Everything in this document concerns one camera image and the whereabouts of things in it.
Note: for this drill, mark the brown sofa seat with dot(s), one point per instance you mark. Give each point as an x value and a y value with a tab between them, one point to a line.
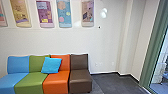
80	75

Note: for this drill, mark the blue square cushion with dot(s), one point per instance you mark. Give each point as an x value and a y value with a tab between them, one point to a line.
51	65

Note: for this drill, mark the orange sofa seat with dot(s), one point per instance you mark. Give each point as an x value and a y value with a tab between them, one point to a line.
56	81

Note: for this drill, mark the green sofa seat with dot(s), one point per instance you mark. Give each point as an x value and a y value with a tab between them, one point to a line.
31	80

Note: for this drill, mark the blue sofa seat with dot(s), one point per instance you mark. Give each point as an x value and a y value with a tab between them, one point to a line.
15	75

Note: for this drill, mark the small dark wall sensor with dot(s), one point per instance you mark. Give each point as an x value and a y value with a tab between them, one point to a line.
99	27

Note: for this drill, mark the beige pink wall poster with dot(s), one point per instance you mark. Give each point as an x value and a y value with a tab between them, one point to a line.
87	12

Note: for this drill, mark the light blue wall poster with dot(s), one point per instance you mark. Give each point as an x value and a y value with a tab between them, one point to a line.
64	13

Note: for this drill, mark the white round wall lamp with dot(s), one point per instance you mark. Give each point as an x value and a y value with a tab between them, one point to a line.
104	12

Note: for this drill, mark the purple wall poster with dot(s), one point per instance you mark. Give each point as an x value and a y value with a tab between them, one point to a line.
45	13

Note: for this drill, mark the yellow wall poster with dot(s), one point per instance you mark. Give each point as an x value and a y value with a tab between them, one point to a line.
20	12

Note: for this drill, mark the pink red wall poster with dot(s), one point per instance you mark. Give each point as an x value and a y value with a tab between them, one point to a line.
1	13

